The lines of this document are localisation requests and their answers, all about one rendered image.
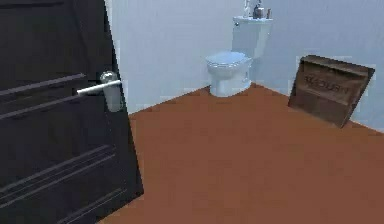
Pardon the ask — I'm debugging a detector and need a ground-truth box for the white toilet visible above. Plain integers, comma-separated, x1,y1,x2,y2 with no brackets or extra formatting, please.
205,15,274,98

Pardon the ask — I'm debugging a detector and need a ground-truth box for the white spray bottle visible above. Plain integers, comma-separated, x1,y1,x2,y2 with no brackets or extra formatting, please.
242,0,252,19

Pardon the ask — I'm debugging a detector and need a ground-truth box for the brown wooden box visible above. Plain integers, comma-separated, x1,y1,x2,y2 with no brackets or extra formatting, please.
287,54,376,129

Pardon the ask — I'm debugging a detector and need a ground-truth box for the black room door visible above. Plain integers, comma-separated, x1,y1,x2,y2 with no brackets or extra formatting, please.
0,0,145,224

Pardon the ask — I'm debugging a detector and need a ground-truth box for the silver door handle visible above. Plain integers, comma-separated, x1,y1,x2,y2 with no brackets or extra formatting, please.
76,70,124,113

